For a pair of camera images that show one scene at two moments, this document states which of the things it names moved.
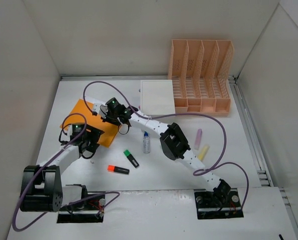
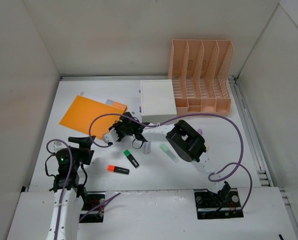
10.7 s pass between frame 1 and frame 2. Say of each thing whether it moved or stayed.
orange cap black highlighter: stayed
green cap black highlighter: stayed
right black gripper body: moved
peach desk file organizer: stayed
